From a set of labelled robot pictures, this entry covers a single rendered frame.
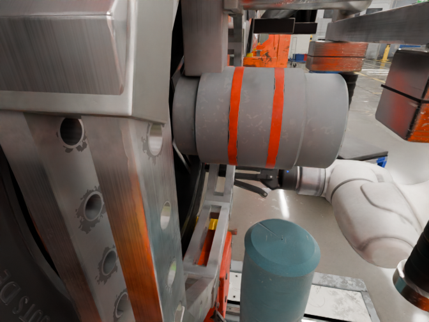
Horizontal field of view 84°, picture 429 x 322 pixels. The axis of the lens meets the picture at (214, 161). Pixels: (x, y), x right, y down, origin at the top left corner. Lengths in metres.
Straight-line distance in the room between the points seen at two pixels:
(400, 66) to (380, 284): 1.23
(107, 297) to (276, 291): 0.19
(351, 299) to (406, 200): 0.70
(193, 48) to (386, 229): 0.40
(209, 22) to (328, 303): 1.01
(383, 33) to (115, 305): 0.33
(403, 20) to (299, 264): 0.25
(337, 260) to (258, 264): 1.10
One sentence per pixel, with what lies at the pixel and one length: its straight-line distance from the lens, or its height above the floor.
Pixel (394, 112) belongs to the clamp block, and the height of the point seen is 0.91.
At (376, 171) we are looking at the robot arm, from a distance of 0.66.
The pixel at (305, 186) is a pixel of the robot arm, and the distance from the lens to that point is 0.62.
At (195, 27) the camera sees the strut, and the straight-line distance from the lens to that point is 0.33.
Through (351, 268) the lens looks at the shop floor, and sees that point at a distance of 1.37.
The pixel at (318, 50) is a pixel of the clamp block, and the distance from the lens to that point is 0.50.
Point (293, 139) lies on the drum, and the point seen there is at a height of 0.85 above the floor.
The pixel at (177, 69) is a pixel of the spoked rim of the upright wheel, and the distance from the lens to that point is 0.46.
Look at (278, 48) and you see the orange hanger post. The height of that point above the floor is 0.81.
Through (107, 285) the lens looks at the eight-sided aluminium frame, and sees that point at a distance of 0.19.
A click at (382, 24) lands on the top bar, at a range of 0.33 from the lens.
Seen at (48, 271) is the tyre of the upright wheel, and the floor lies 0.82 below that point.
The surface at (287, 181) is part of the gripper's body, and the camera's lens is 0.61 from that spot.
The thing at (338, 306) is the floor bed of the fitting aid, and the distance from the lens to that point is 1.12.
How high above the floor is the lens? 0.96
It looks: 27 degrees down
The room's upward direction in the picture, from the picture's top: straight up
